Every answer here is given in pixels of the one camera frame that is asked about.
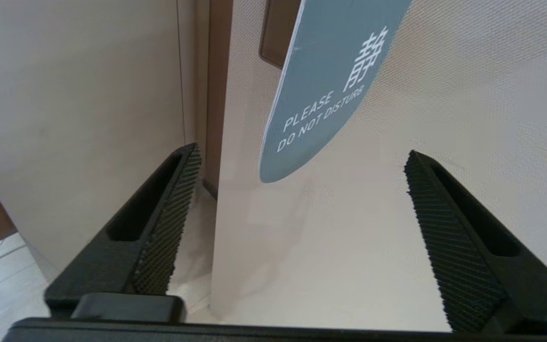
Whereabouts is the metal lock plate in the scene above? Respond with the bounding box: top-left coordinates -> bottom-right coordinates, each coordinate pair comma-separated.
259,0 -> 302,70

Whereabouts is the white door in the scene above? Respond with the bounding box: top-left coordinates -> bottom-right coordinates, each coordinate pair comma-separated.
209,0 -> 547,333

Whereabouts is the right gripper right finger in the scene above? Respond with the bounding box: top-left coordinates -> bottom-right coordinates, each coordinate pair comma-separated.
404,150 -> 547,333

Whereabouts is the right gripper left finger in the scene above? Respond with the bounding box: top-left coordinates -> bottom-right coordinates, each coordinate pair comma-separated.
45,142 -> 203,316

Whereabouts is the beige upright panel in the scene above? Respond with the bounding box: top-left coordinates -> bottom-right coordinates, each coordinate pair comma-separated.
0,0 -> 198,272

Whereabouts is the blue do-not-disturb door hanger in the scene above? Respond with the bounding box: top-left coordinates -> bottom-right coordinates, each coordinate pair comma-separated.
259,0 -> 414,184

